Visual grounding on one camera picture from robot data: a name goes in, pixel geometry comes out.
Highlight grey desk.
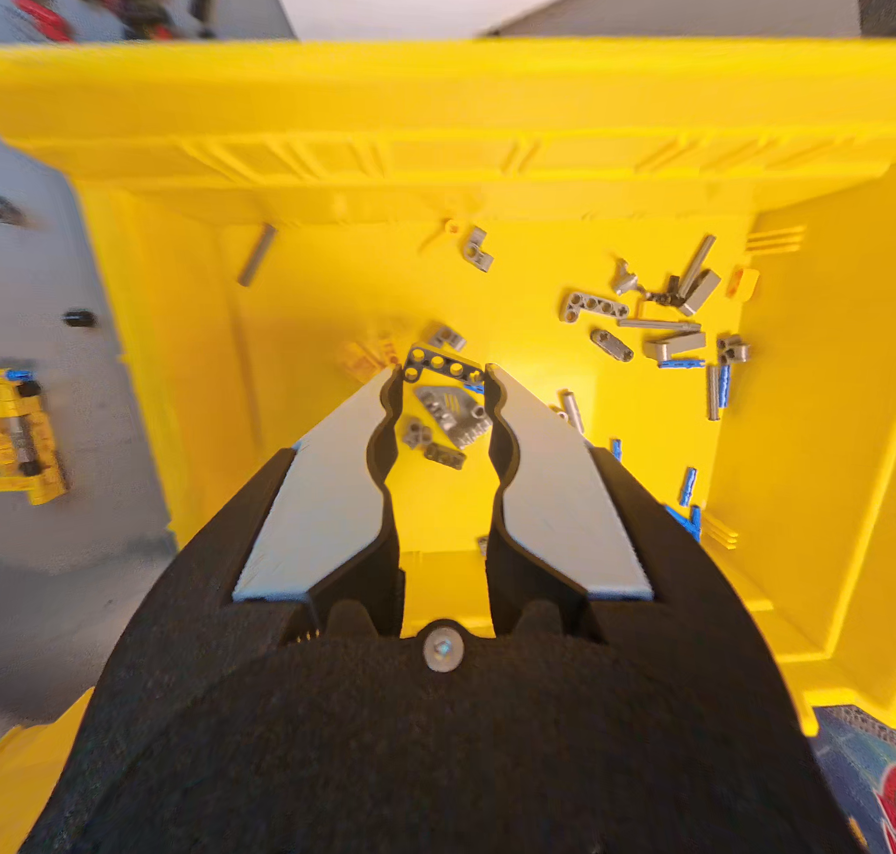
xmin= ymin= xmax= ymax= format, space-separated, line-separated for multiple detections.
xmin=0 ymin=0 xmax=862 ymax=729

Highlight yellow storage bin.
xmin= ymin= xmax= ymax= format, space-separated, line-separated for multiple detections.
xmin=0 ymin=686 xmax=95 ymax=854
xmin=0 ymin=38 xmax=896 ymax=736

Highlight yellow brick assembly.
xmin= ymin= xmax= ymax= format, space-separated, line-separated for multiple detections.
xmin=0 ymin=367 xmax=71 ymax=506

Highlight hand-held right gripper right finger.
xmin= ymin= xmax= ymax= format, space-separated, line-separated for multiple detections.
xmin=484 ymin=364 xmax=655 ymax=603

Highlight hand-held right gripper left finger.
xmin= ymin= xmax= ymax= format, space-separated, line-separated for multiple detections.
xmin=231 ymin=366 xmax=405 ymax=603

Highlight assorted loose brick pieces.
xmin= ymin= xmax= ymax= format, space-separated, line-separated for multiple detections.
xmin=237 ymin=223 xmax=760 ymax=561

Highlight printed toy kit box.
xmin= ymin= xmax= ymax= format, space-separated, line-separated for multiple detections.
xmin=812 ymin=703 xmax=896 ymax=854

